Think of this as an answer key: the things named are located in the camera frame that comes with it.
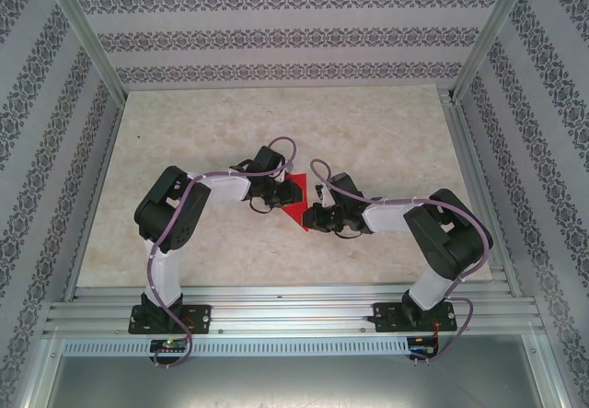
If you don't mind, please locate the aluminium mounting rail beam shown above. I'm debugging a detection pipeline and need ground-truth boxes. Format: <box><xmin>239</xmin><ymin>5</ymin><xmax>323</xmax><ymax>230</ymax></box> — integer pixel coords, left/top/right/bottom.
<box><xmin>43</xmin><ymin>285</ymin><xmax>547</xmax><ymax>336</ymax></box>

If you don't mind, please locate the slotted grey cable duct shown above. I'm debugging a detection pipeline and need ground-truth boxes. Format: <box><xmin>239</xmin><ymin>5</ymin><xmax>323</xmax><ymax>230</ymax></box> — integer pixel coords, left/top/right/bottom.
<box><xmin>61</xmin><ymin>337</ymin><xmax>411</xmax><ymax>356</ymax></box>

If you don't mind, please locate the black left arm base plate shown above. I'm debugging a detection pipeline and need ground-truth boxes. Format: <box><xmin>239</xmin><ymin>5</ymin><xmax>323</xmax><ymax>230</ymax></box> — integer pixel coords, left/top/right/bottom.
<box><xmin>130</xmin><ymin>303</ymin><xmax>214</xmax><ymax>336</ymax></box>

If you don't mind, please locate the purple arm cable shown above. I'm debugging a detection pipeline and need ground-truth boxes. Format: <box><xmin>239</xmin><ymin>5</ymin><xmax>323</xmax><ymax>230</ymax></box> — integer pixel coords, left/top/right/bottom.
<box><xmin>145</xmin><ymin>136</ymin><xmax>298</xmax><ymax>370</ymax></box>
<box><xmin>309</xmin><ymin>157</ymin><xmax>492</xmax><ymax>367</ymax></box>

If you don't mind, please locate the aluminium frame post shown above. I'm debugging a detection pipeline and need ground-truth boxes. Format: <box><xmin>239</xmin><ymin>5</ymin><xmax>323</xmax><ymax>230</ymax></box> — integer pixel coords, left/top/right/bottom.
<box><xmin>451</xmin><ymin>0</ymin><xmax>538</xmax><ymax>101</ymax></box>
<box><xmin>37</xmin><ymin>0</ymin><xmax>129</xmax><ymax>101</ymax></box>

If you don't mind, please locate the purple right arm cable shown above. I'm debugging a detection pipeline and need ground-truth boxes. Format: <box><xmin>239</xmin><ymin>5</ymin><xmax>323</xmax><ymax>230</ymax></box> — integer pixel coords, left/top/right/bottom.
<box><xmin>309</xmin><ymin>157</ymin><xmax>492</xmax><ymax>367</ymax></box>

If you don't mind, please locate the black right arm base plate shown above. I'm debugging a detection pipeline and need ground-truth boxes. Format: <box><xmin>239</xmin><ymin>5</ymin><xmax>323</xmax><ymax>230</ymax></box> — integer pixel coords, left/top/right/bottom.
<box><xmin>373</xmin><ymin>301</ymin><xmax>458</xmax><ymax>334</ymax></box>

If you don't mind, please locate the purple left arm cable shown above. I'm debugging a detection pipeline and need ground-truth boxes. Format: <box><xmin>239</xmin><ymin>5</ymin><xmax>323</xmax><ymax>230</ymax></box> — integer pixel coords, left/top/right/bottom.
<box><xmin>145</xmin><ymin>136</ymin><xmax>298</xmax><ymax>370</ymax></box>

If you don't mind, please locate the grey metal sheet panel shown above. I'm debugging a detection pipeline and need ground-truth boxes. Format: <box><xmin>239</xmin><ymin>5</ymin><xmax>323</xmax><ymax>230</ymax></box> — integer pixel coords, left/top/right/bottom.
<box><xmin>43</xmin><ymin>355</ymin><xmax>556</xmax><ymax>408</ymax></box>

